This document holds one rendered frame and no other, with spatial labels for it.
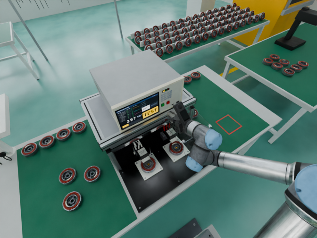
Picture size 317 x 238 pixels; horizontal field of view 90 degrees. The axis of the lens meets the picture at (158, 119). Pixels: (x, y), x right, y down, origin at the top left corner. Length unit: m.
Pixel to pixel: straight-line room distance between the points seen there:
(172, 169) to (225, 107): 0.80
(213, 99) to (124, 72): 0.98
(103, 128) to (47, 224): 0.67
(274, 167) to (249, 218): 1.39
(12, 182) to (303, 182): 1.59
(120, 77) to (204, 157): 0.62
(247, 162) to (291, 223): 0.24
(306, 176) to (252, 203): 1.60
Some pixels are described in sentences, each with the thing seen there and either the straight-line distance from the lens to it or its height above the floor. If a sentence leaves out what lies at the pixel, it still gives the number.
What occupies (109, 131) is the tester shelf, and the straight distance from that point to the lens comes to 0.97.
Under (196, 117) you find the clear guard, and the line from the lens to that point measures 1.07.
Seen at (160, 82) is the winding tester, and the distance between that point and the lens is 0.89.
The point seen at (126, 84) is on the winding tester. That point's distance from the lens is 0.91.
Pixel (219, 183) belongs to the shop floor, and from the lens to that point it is 2.06.
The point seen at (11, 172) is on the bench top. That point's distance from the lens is 1.64.
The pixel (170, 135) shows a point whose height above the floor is 0.92.
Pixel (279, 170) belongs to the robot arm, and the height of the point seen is 1.32.
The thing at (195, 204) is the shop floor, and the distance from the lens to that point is 1.94.
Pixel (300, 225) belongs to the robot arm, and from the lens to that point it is 0.60.
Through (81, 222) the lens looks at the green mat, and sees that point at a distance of 1.24.
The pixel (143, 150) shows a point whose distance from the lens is 1.14.
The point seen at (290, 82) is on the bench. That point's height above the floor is 0.75.
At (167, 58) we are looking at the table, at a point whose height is 0.75.
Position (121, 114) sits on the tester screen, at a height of 1.26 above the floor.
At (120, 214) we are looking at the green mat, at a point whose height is 0.75.
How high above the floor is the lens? 1.88
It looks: 52 degrees down
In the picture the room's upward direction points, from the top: 2 degrees counter-clockwise
